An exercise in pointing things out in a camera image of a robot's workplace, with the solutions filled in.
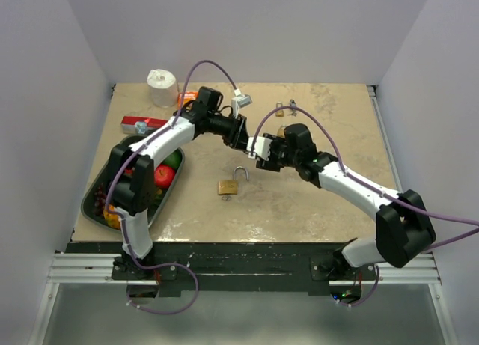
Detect white tissue roll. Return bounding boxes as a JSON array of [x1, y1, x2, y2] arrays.
[[147, 69, 179, 108]]

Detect aluminium frame rail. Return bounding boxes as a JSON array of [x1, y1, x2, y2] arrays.
[[47, 253, 442, 285]]

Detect orange box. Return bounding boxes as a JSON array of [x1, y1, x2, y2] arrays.
[[177, 91, 198, 108]]

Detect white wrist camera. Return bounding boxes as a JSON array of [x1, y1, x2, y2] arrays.
[[246, 135, 275, 161], [231, 94, 252, 118]]

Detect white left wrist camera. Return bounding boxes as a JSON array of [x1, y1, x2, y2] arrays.
[[231, 94, 252, 118]]

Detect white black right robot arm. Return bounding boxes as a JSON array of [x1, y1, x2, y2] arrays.
[[247, 123, 436, 280]]

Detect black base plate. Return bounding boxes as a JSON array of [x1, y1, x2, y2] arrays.
[[65, 242, 381, 298]]

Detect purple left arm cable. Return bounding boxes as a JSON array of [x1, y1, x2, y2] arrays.
[[104, 59, 239, 315]]

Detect keys with grey fob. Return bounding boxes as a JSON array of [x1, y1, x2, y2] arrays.
[[288, 99, 298, 117]]

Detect dark grape bunch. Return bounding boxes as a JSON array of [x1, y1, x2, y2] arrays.
[[94, 184, 106, 216]]

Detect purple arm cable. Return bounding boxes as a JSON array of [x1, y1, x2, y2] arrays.
[[104, 59, 239, 315], [251, 105, 479, 308]]

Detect green fruit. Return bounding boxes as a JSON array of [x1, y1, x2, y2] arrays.
[[162, 150, 183, 170]]

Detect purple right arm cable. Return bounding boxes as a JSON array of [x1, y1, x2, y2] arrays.
[[251, 105, 479, 308]]

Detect small long-shackle brass padlock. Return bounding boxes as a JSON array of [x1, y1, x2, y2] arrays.
[[275, 102, 284, 117]]

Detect red apple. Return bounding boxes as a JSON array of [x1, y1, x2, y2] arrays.
[[154, 165, 175, 189]]

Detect red small box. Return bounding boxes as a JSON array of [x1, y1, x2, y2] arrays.
[[120, 116, 167, 135]]

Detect large brass padlock shackle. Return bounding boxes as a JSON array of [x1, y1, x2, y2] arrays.
[[217, 166, 250, 196]]

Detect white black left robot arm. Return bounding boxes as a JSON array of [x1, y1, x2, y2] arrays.
[[105, 87, 252, 279]]

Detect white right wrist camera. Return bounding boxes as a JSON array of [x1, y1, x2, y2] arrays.
[[246, 135, 275, 161]]

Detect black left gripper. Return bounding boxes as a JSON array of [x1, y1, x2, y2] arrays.
[[207, 112, 250, 152]]

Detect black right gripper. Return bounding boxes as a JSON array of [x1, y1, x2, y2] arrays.
[[257, 135, 300, 172]]

